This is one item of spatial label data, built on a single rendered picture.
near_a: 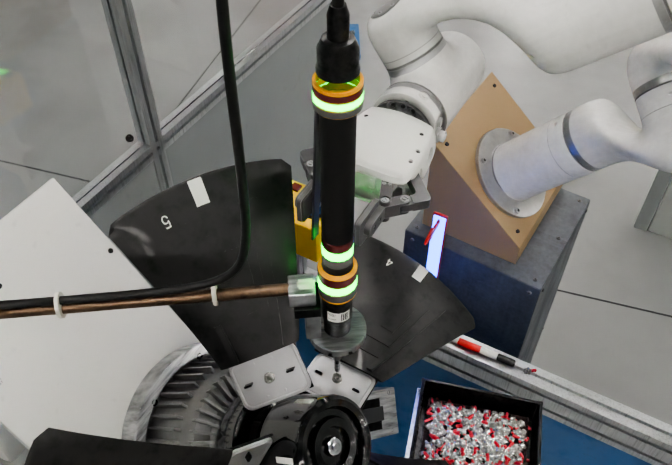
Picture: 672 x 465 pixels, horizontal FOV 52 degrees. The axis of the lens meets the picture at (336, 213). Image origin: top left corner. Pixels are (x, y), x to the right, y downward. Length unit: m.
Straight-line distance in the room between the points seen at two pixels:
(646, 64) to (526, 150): 0.27
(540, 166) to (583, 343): 1.29
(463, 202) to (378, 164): 0.69
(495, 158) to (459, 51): 0.57
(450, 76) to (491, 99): 0.68
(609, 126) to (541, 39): 0.51
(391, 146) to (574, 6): 0.23
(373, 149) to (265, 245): 0.19
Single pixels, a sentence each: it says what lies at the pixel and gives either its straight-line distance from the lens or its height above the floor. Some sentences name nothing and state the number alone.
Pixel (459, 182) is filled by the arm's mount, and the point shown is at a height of 1.08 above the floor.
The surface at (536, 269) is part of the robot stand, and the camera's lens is 1.45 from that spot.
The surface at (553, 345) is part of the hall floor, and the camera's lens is 2.51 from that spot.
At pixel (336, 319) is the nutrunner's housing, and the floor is 1.35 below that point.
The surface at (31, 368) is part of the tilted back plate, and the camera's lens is 0.98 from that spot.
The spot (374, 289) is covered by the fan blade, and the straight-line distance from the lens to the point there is 1.04.
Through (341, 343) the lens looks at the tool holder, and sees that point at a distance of 0.83.
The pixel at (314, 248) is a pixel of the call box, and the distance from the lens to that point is 1.30.
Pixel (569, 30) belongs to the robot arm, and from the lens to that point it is 0.78.
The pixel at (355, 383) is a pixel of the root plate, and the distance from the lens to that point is 0.95.
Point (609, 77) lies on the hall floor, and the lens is 3.77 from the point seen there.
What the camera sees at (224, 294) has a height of 1.40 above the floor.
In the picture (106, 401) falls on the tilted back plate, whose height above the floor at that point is 1.16.
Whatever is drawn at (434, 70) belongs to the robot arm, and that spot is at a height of 1.55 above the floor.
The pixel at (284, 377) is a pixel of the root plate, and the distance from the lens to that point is 0.88.
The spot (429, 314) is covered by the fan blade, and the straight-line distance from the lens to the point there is 1.05.
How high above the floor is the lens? 2.00
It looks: 46 degrees down
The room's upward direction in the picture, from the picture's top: straight up
